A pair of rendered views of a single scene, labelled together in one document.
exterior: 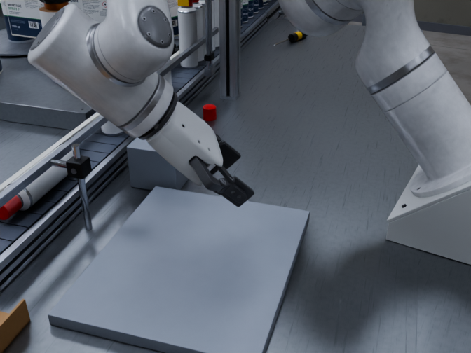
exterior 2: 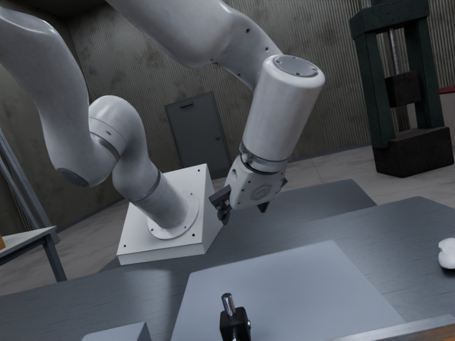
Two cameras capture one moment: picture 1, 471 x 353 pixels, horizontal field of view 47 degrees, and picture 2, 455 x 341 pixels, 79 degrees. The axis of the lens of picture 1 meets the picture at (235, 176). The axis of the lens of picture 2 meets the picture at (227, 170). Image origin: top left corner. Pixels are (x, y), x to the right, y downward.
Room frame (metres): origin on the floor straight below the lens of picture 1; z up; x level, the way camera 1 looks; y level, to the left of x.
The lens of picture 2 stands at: (0.81, 0.54, 1.17)
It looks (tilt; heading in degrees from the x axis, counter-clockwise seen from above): 8 degrees down; 256
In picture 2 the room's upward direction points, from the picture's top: 15 degrees counter-clockwise
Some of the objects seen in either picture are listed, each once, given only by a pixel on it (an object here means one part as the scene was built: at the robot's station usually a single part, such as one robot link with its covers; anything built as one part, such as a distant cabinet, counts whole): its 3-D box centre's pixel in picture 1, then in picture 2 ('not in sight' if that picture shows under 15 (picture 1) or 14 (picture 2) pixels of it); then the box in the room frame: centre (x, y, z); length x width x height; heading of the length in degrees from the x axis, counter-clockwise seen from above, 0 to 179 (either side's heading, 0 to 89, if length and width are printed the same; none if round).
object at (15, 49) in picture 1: (23, 41); not in sight; (1.75, 0.69, 0.89); 0.31 x 0.31 x 0.01
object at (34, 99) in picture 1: (57, 59); not in sight; (1.66, 0.56, 0.86); 0.80 x 0.67 x 0.05; 163
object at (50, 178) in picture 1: (38, 181); not in sight; (0.82, 0.34, 0.91); 0.20 x 0.05 x 0.05; 163
